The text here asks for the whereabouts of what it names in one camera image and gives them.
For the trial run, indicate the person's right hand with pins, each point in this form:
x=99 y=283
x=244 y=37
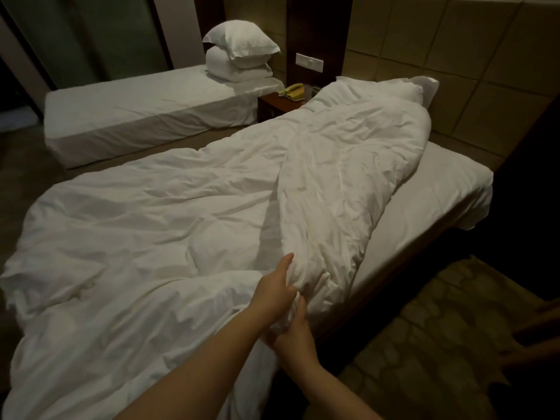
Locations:
x=297 y=343

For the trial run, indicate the dark wooden nightstand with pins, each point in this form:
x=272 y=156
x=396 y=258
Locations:
x=276 y=105

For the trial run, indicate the person's left forearm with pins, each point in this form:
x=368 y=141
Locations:
x=201 y=371

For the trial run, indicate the white wall switch panel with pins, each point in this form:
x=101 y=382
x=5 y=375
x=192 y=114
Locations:
x=309 y=63

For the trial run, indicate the beige telephone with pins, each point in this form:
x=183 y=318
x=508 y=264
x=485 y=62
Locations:
x=296 y=91

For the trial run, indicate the white pillow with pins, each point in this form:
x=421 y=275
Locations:
x=424 y=88
x=236 y=70

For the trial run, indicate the white duvet cover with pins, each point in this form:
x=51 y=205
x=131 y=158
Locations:
x=241 y=37

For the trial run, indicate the person's right forearm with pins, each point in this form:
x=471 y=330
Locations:
x=337 y=398

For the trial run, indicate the tan padded headboard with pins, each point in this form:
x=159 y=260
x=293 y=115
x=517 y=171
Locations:
x=464 y=56
x=262 y=13

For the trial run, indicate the white duvet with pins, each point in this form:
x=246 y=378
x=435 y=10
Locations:
x=175 y=223

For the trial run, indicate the white bed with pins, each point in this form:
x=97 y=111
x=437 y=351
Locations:
x=131 y=113
x=429 y=205

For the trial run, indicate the person's left hand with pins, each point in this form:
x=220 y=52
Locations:
x=276 y=294

